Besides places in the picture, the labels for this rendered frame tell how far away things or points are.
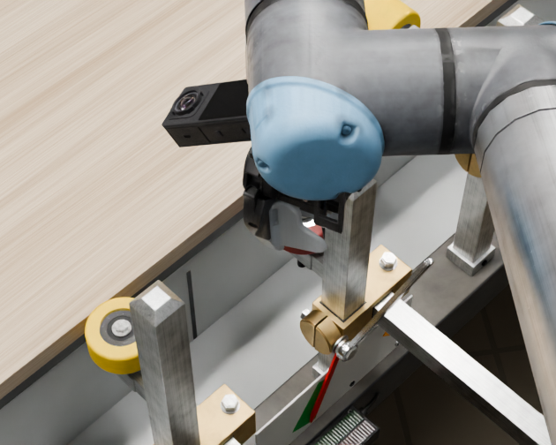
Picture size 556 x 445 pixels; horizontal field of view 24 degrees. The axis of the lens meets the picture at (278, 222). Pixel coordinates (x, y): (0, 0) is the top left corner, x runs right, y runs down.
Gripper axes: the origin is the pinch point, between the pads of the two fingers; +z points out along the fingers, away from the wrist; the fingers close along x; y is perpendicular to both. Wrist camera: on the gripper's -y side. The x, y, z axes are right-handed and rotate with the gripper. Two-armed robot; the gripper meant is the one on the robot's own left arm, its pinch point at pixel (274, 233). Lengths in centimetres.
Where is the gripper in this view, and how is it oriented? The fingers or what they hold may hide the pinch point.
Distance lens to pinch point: 106.7
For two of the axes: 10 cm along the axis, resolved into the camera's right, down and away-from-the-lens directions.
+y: 9.1, 3.3, -2.4
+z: 0.0, 5.8, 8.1
